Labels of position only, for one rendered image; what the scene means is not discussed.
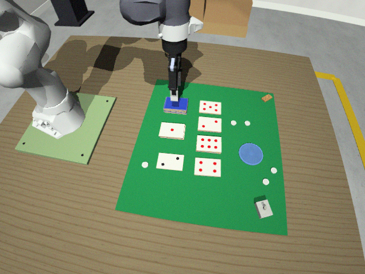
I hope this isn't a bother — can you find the green felt play mat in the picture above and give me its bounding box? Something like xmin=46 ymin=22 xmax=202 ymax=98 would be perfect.
xmin=115 ymin=79 xmax=287 ymax=236

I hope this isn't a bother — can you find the small tan wooden tile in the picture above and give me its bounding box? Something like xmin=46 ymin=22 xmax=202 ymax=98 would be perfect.
xmin=261 ymin=94 xmax=272 ymax=102

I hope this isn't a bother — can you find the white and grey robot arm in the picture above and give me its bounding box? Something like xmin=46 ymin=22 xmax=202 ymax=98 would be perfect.
xmin=0 ymin=0 xmax=204 ymax=139

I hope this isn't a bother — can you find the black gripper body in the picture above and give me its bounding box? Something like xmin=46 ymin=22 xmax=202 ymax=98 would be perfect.
xmin=162 ymin=38 xmax=187 ymax=66

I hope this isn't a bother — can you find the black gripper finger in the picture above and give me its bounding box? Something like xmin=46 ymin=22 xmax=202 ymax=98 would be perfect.
xmin=168 ymin=55 xmax=181 ymax=102
xmin=177 ymin=68 xmax=183 ymax=86

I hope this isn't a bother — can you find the blue round disc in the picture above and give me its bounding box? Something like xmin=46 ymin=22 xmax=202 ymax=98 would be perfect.
xmin=238 ymin=143 xmax=263 ymax=166

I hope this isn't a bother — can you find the white playing card with red pips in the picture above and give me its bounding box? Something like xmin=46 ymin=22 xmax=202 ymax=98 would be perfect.
xmin=159 ymin=122 xmax=185 ymax=139
xmin=194 ymin=158 xmax=221 ymax=177
xmin=196 ymin=135 xmax=221 ymax=152
xmin=199 ymin=100 xmax=221 ymax=115
xmin=198 ymin=116 xmax=221 ymax=132

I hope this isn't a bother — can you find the white card with black pips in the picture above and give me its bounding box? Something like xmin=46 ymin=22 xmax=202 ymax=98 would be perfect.
xmin=156 ymin=153 xmax=184 ymax=171

